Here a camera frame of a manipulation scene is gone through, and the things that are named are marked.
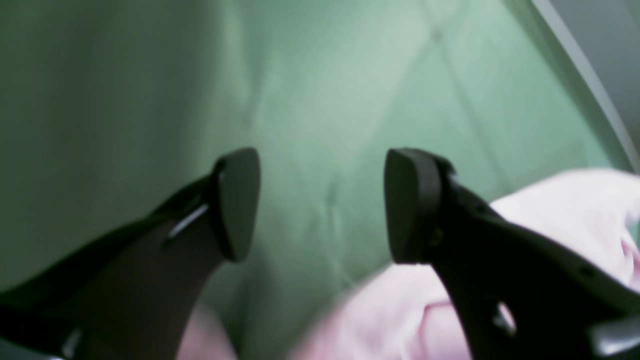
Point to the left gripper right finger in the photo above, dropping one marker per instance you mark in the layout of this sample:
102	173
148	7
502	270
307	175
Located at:
518	294

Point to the green table cloth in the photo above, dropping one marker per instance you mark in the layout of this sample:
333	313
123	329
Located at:
110	106

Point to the pink printed t-shirt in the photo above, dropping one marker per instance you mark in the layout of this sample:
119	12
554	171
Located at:
320	282

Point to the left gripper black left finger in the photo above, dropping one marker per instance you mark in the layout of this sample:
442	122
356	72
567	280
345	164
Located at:
129	294

